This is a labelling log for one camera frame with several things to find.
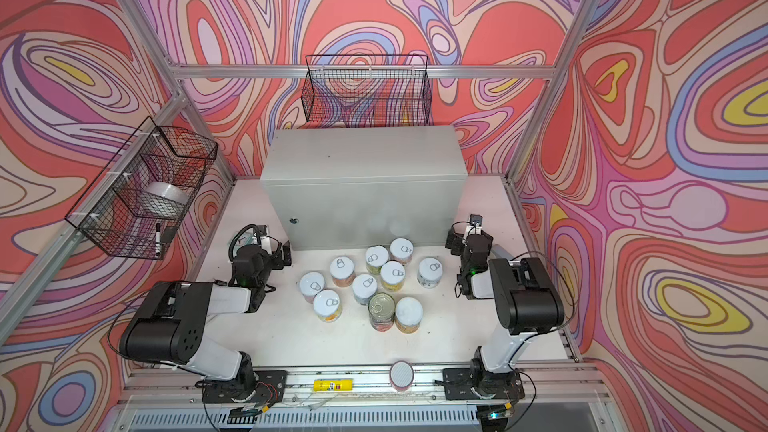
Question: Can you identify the light blue spotted can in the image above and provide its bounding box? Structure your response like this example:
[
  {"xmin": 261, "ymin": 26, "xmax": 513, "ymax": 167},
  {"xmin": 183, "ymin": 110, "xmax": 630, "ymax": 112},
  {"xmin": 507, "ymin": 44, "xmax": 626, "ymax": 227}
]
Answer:
[{"xmin": 417, "ymin": 257, "xmax": 443, "ymax": 289}]

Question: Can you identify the yellow peach can plastic lid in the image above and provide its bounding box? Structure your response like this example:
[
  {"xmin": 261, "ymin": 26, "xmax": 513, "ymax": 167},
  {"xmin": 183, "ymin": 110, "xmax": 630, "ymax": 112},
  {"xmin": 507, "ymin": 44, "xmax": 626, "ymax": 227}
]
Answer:
[{"xmin": 395, "ymin": 297, "xmax": 424, "ymax": 334}]

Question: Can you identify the dark blue tomato can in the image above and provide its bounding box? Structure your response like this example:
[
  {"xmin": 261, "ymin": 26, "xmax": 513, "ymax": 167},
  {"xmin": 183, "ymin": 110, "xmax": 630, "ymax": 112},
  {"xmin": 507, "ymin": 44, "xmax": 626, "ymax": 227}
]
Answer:
[{"xmin": 368, "ymin": 292, "xmax": 396, "ymax": 332}]

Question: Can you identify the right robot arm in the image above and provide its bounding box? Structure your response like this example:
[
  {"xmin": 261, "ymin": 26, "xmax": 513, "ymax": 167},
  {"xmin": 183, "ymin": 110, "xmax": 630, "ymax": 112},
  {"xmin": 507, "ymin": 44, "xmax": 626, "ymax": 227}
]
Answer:
[{"xmin": 445, "ymin": 218, "xmax": 566, "ymax": 391}]

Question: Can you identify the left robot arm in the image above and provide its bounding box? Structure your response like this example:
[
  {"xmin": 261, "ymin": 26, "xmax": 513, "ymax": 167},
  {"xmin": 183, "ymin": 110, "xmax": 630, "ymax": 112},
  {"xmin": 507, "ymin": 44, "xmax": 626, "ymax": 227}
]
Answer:
[{"xmin": 116, "ymin": 224, "xmax": 292, "ymax": 404}]

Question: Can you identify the white can pink label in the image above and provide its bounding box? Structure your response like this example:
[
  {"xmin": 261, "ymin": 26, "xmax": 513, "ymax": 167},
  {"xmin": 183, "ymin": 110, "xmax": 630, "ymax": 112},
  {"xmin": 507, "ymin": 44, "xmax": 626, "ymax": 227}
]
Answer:
[{"xmin": 298, "ymin": 271, "xmax": 326, "ymax": 303}]

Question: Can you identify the white can red label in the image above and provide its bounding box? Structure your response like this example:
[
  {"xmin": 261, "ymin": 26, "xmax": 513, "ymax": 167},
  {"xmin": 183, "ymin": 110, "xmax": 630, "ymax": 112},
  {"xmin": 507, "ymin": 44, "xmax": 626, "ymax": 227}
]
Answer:
[{"xmin": 389, "ymin": 237, "xmax": 414, "ymax": 265}]

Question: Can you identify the white can yellow orange label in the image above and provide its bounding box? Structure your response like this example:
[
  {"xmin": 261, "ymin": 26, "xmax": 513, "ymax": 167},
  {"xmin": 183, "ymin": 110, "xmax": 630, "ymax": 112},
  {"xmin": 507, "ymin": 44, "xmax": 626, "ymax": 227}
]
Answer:
[{"xmin": 313, "ymin": 289, "xmax": 343, "ymax": 322}]

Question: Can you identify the white can green label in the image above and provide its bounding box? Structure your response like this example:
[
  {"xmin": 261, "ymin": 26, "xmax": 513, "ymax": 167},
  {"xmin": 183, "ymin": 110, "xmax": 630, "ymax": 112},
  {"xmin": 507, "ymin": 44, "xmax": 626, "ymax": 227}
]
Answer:
[{"xmin": 365, "ymin": 245, "xmax": 390, "ymax": 275}]

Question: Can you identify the grey metal cabinet box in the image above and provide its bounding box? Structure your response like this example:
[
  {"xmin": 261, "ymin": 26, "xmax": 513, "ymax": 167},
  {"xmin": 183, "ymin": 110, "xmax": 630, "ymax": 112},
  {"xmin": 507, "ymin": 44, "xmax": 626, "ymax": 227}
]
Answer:
[{"xmin": 260, "ymin": 126, "xmax": 468, "ymax": 250}]

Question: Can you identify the black marker pen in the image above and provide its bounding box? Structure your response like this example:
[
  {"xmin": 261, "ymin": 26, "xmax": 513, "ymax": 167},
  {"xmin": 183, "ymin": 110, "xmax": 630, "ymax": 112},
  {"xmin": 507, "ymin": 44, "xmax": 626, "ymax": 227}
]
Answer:
[{"xmin": 154, "ymin": 222, "xmax": 163, "ymax": 258}]

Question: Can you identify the silver tape roll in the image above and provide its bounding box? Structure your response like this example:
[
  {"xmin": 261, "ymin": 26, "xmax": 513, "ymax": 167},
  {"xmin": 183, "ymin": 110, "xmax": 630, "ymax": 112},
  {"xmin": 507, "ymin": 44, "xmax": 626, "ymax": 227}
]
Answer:
[{"xmin": 139, "ymin": 182, "xmax": 189, "ymax": 220}]

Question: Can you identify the white can teal label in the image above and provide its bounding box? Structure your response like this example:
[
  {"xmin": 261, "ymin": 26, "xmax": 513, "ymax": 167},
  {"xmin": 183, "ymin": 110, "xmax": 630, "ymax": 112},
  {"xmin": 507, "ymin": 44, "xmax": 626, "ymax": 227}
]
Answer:
[{"xmin": 352, "ymin": 273, "xmax": 379, "ymax": 306}]

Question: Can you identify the pink tape roll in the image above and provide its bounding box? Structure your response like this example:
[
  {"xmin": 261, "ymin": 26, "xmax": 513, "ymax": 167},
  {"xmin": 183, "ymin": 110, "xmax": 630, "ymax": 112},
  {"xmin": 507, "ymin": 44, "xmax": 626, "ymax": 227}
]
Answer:
[{"xmin": 389, "ymin": 361, "xmax": 415, "ymax": 392}]

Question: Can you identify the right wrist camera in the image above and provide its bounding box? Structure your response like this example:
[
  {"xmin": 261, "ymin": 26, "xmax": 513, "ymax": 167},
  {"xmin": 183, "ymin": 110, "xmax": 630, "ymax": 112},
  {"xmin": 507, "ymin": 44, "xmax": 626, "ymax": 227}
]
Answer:
[{"xmin": 467, "ymin": 214, "xmax": 483, "ymax": 235}]

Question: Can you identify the left black wire basket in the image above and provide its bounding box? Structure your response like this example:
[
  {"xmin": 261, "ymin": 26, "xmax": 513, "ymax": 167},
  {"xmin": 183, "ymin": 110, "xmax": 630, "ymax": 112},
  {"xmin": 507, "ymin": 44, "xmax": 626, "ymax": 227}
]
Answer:
[{"xmin": 65, "ymin": 118, "xmax": 218, "ymax": 261}]

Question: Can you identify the black wire basket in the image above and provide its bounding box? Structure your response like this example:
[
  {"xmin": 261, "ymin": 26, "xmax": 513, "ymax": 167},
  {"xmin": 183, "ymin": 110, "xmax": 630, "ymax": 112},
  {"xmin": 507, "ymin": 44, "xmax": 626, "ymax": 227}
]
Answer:
[
  {"xmin": 65, "ymin": 118, "xmax": 218, "ymax": 261},
  {"xmin": 301, "ymin": 53, "xmax": 432, "ymax": 128}
]

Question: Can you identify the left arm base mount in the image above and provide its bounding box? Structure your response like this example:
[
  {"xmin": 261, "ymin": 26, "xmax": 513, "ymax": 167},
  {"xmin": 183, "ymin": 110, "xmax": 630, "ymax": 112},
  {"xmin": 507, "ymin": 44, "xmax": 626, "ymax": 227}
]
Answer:
[{"xmin": 195, "ymin": 369, "xmax": 288, "ymax": 405}]

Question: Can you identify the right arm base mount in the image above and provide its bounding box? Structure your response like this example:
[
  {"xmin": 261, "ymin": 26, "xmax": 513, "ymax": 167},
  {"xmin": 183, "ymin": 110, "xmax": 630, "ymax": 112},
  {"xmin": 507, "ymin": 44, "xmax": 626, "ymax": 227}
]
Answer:
[{"xmin": 435, "ymin": 368, "xmax": 526, "ymax": 404}]

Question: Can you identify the aluminium front rail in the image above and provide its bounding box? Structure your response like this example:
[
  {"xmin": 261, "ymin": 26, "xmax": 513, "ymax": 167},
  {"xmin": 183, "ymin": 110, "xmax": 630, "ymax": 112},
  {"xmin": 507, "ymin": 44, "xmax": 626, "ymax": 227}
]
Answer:
[{"xmin": 118, "ymin": 361, "xmax": 613, "ymax": 410}]

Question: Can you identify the back black wire basket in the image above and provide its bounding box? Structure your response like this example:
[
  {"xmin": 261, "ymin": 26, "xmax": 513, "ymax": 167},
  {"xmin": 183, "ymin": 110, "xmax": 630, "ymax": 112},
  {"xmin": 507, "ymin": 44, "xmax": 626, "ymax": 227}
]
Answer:
[{"xmin": 301, "ymin": 53, "xmax": 432, "ymax": 128}]

